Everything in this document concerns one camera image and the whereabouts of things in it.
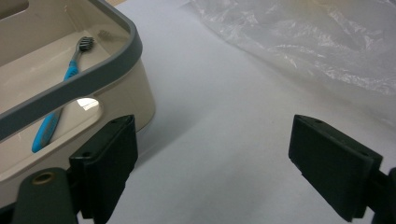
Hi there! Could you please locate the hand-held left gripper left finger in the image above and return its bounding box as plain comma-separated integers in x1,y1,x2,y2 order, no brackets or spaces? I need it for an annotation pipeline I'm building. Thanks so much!
68,114,139,224

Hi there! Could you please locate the beige basket with grey rim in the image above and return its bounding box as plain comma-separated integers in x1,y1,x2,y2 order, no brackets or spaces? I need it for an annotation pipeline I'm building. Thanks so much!
0,0,157,209

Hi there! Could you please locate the blue toothbrush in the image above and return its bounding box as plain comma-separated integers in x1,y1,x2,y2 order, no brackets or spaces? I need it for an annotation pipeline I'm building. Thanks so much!
31,35,95,154

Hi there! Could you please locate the clear plastic bag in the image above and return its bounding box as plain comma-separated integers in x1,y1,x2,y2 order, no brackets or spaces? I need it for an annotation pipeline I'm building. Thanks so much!
190,0,396,97

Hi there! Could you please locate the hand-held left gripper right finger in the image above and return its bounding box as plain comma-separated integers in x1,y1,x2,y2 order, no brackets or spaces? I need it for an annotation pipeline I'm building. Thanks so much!
288,114,383,222

